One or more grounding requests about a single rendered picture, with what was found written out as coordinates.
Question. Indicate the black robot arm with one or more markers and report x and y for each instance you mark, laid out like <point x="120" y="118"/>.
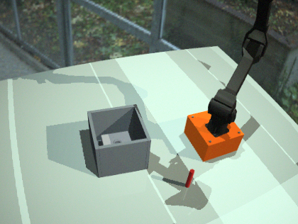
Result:
<point x="223" y="106"/>

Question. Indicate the red peg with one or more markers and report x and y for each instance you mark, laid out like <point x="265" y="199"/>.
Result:
<point x="189" y="178"/>

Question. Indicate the white square plate with hole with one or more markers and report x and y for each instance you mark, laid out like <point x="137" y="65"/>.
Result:
<point x="115" y="138"/>

